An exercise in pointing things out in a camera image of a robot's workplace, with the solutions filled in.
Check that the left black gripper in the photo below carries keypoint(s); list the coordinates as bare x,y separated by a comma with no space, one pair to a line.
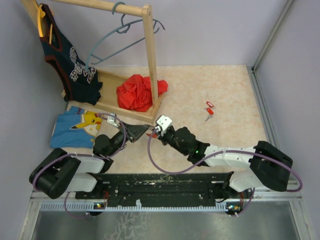
135,131

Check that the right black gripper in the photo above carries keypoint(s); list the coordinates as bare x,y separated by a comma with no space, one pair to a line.
162,138

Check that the red handled metal key organizer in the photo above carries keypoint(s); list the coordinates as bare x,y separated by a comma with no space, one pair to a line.
152,132

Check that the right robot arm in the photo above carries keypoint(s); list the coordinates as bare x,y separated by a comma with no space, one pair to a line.
262,165

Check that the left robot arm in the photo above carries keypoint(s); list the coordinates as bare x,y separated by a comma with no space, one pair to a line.
62,172

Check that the red crumpled shirt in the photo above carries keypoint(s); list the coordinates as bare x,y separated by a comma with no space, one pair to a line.
135,94

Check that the red tagged key near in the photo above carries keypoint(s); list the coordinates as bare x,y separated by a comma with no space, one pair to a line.
210,112

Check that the red tagged key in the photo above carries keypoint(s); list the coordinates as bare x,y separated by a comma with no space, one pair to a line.
210,105
210,112

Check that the wooden clothes rack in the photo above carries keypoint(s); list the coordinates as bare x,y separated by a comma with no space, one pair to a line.
116,37

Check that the red tagged key far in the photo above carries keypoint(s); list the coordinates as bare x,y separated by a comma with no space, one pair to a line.
210,105

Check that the blue pikachu shirt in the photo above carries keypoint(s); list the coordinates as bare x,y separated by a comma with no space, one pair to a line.
76,128

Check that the navy basketball jersey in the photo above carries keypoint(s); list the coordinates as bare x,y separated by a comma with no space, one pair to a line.
80,83

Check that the yellow plastic hanger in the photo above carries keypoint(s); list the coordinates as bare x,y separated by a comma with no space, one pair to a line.
40,19

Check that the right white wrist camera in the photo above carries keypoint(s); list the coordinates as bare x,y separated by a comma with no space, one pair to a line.
162,124

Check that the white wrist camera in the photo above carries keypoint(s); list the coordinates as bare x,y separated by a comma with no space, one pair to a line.
162,124
111,119

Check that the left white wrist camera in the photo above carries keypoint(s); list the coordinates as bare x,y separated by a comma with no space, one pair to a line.
111,119

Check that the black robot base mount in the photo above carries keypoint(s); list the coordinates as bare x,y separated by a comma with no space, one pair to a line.
161,190

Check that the grey slotted cable duct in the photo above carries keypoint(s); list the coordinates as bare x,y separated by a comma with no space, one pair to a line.
97,207

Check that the aluminium frame rail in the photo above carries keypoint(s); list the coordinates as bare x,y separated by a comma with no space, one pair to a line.
260,97

